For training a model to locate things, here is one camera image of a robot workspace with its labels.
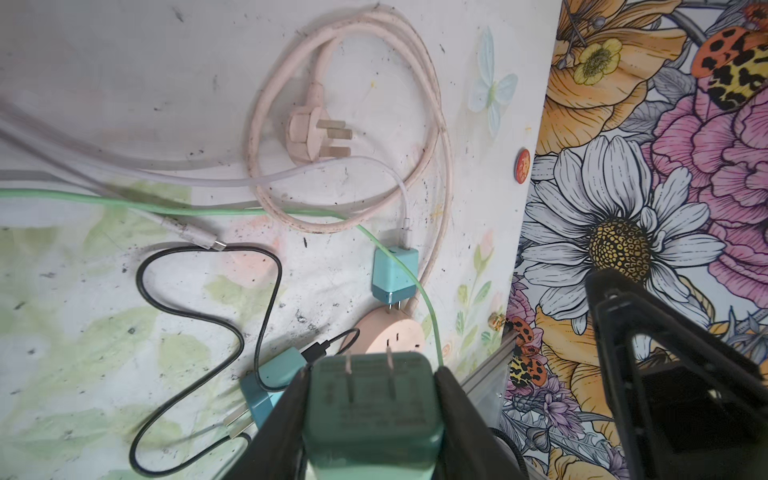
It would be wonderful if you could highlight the pink three-pin plug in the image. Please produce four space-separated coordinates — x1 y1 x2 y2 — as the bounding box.
285 82 352 166

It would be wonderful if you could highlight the green plug adapter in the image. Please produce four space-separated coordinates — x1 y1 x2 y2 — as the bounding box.
303 352 444 480

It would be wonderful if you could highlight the green charging cable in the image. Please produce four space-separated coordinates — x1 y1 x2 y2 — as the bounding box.
0 188 445 368

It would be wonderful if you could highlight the black thin cable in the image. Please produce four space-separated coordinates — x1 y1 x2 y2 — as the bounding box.
128 242 361 478

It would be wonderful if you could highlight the pink socket cord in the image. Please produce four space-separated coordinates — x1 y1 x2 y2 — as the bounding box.
245 10 454 313

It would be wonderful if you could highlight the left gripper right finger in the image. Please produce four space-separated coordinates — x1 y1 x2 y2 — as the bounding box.
433 367 528 480

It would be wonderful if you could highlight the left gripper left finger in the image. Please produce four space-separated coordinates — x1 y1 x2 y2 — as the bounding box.
224 367 311 480

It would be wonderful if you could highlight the teal adapter with white cable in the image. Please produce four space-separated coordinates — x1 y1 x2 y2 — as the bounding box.
371 246 419 309

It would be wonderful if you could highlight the red round sticker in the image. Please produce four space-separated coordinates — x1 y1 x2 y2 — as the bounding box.
514 148 532 185

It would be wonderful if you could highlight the round pink socket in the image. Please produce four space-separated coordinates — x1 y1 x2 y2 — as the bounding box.
349 307 426 355

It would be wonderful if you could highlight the white coiled cable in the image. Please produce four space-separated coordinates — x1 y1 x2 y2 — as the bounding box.
0 101 415 252

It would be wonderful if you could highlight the teal adapter with black cable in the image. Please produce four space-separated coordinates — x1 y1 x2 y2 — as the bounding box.
225 347 307 438

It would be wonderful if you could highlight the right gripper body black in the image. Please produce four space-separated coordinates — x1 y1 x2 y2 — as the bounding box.
585 270 767 479

